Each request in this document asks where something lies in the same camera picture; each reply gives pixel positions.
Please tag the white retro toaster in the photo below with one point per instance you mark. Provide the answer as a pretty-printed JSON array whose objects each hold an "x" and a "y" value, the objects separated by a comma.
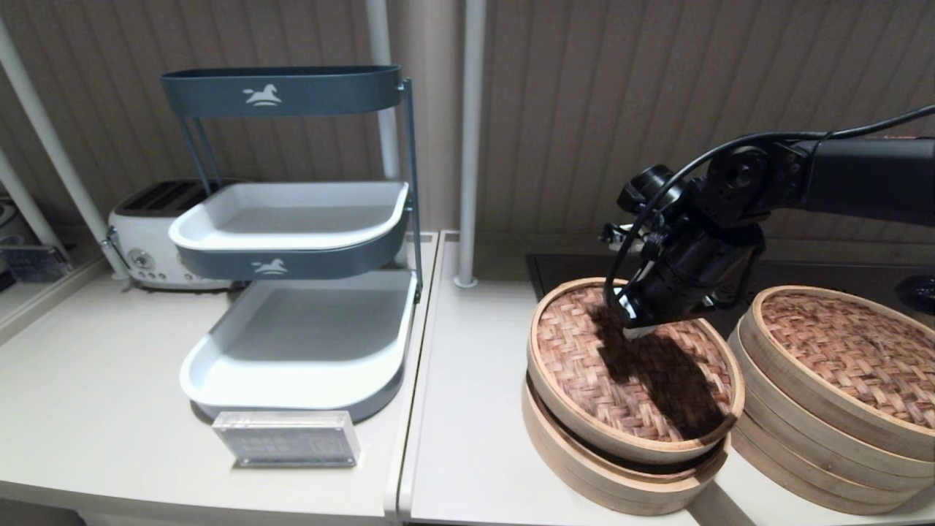
[{"x": 139, "y": 234}]

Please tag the short white support pole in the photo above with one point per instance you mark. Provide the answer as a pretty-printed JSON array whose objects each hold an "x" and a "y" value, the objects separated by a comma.
[{"x": 22, "y": 197}]

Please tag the black induction cooktop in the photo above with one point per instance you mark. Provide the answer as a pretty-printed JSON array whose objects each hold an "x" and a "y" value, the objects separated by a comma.
[{"x": 562, "y": 270}]

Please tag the acrylic hot warning sign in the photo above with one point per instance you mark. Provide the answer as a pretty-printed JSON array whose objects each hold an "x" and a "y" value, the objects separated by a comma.
[{"x": 285, "y": 438}]

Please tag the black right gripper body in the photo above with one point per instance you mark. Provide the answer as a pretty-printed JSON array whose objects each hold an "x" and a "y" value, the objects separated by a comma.
[{"x": 694, "y": 270}]

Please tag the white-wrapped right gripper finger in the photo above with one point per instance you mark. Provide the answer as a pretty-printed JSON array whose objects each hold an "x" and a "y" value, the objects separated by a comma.
[{"x": 643, "y": 332}]

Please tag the white round appliance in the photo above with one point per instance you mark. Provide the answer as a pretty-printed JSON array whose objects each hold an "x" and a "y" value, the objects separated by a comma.
[{"x": 6, "y": 223}]

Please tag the long white support pole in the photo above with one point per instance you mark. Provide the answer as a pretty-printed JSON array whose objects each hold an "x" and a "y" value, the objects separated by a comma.
[{"x": 44, "y": 124}]

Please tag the three-tier grey tray rack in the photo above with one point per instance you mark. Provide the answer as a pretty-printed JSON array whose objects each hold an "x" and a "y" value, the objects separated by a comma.
[{"x": 410, "y": 146}]

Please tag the white-lined rack tray horse logo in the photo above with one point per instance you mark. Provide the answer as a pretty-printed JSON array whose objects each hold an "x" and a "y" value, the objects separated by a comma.
[{"x": 292, "y": 219}]

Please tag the woven bamboo steamer lid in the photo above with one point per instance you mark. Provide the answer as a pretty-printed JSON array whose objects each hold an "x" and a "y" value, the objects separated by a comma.
[
  {"x": 840, "y": 343},
  {"x": 584, "y": 365}
]

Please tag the large grey rack tray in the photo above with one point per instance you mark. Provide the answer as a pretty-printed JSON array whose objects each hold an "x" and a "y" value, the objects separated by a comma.
[{"x": 307, "y": 329}]

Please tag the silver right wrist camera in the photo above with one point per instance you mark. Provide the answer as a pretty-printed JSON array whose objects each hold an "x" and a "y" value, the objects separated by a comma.
[{"x": 621, "y": 237}]

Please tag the teal rack tray horse logo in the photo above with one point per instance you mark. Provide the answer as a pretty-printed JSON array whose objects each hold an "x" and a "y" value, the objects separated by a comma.
[{"x": 329, "y": 91}]

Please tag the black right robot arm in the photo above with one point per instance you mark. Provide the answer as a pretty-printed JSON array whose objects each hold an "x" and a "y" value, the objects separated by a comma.
[{"x": 862, "y": 172}]

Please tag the bamboo steamer basket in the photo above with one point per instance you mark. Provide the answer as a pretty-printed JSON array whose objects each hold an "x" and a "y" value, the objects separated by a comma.
[
  {"x": 584, "y": 478},
  {"x": 840, "y": 465},
  {"x": 840, "y": 497}
]

